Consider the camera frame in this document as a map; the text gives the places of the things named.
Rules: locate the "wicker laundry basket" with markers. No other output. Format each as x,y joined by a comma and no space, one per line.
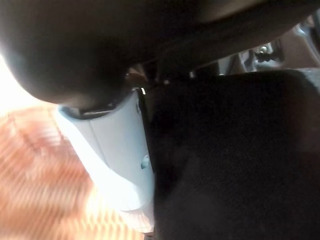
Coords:
37,175

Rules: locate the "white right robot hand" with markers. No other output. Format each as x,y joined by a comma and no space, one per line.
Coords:
100,37

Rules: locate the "black garment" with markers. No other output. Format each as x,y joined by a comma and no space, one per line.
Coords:
237,162

